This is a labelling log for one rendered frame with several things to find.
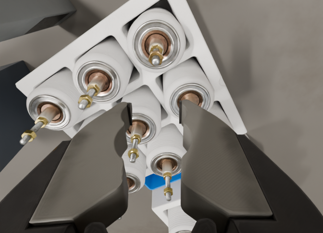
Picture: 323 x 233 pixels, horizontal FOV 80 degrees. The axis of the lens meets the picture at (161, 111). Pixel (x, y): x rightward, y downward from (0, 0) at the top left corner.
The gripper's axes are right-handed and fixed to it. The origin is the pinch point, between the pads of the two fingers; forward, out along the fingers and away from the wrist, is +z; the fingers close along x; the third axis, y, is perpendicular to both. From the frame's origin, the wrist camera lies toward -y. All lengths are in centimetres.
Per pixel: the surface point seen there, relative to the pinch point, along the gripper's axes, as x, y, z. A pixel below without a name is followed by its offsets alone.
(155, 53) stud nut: -0.1, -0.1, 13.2
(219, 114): 13.2, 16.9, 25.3
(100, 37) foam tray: -10.8, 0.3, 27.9
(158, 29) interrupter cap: 0.4, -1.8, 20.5
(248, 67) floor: 27, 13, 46
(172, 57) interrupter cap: 2.5, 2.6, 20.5
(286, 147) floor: 48, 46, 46
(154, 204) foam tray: -3, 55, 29
